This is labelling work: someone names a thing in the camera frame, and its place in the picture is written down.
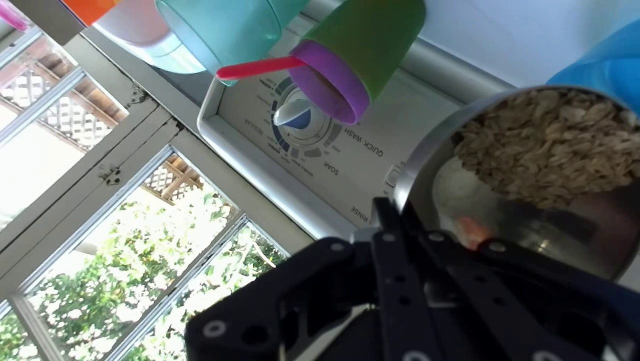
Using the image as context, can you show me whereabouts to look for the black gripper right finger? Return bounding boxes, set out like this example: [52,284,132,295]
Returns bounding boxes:
[403,210,590,361]

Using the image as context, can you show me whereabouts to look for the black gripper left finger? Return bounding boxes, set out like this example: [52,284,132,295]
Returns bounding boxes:
[373,198,444,361]

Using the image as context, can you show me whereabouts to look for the silver metal bowl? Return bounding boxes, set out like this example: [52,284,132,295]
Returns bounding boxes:
[395,86,640,279]

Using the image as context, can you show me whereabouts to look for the beige grains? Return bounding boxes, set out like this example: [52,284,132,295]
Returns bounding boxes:
[454,88,640,208]

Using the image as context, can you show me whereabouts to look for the washer control dial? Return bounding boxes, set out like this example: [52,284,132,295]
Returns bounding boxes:
[272,78,343,159]

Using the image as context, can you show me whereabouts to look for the white washing machine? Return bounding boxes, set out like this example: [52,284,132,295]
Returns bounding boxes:
[197,0,639,237]

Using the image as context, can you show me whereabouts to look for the green cup with purple rim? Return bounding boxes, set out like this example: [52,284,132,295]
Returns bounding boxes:
[290,0,426,124]

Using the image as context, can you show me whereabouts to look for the teal plastic cup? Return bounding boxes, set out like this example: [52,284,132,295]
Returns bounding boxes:
[156,0,309,73]

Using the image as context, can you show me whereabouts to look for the orange Tide detergent box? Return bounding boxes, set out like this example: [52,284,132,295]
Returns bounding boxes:
[63,0,119,26]

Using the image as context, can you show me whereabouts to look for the white window frame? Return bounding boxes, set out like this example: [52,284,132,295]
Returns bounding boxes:
[0,0,316,361]

